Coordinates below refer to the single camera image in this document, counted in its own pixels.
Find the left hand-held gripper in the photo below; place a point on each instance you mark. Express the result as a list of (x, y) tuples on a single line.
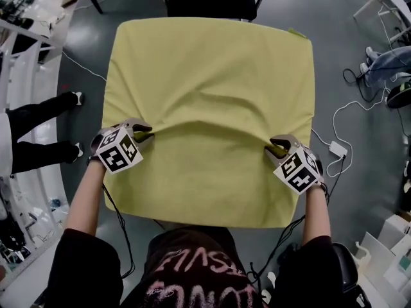
[(117, 149)]

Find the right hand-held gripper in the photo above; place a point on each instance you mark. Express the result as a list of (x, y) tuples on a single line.
[(298, 172)]

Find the yellow-green cloth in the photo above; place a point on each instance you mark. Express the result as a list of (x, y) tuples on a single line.
[(208, 107)]

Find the person's right forearm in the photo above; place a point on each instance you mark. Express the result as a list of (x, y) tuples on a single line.
[(316, 217)]

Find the person's left forearm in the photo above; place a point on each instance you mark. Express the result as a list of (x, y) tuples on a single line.
[(85, 201)]

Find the white power strip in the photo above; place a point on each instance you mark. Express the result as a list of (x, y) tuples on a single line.
[(337, 148)]

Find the white shelf rack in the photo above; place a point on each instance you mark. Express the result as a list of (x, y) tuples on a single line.
[(32, 59)]

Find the black round stool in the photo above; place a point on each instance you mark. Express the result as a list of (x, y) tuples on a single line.
[(345, 265)]

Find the person's black printed t-shirt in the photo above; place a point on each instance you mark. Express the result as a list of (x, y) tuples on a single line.
[(192, 268)]

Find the white boxes pile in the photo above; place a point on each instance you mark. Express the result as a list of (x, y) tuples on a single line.
[(385, 255)]

